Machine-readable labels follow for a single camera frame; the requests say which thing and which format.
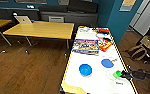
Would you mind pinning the blue bowl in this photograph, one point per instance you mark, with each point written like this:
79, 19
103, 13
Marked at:
85, 70
106, 62

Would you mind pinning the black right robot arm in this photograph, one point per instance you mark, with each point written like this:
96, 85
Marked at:
148, 74

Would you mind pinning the flat blue bowl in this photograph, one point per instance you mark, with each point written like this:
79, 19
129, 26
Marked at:
106, 62

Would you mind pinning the white work table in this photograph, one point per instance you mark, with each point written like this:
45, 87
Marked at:
94, 83

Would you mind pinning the cardboard box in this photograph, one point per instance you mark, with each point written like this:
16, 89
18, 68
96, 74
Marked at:
147, 41

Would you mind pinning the small blue white pack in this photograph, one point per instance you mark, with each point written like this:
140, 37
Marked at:
101, 35

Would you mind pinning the colourful snack packets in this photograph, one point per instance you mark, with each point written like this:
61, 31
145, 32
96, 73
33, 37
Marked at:
86, 46

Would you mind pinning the red and black pack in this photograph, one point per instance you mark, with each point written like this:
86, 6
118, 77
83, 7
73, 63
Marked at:
102, 30

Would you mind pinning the white plastic bag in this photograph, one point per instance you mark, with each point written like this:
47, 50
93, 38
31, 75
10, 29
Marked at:
85, 30

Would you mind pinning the yellow pillar sign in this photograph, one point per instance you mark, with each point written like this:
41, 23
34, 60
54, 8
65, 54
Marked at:
127, 5

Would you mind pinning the dark grey sofa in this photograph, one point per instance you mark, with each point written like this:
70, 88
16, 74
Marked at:
77, 16

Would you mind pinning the black sofa cushion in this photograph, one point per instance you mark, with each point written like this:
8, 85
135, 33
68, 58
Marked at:
82, 5

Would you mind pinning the grey box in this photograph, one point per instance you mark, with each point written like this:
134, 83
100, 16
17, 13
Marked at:
56, 19

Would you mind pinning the small beige box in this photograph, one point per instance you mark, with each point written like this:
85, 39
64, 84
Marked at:
23, 20

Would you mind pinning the small white ledge box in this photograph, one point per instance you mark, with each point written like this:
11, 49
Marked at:
30, 6

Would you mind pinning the interior glass window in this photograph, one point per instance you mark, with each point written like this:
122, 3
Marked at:
31, 1

